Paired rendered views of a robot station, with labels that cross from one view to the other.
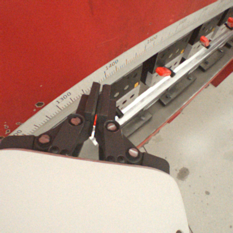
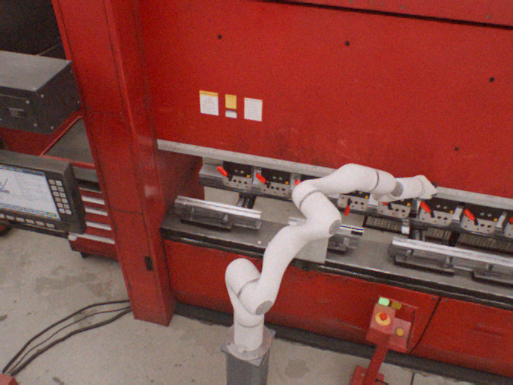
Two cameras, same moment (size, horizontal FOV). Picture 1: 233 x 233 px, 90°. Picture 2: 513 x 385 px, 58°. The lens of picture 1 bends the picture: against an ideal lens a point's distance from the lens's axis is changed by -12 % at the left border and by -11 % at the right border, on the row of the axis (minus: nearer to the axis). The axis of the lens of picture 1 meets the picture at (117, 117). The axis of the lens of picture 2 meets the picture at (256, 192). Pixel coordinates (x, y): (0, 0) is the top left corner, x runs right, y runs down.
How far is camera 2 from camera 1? 2.06 m
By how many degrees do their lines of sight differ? 36
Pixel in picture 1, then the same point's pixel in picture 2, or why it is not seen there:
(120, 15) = (455, 177)
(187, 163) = not seen: outside the picture
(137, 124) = (435, 266)
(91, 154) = (379, 254)
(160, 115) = (462, 280)
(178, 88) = (501, 277)
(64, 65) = (431, 177)
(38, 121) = not seen: hidden behind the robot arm
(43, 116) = not seen: hidden behind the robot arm
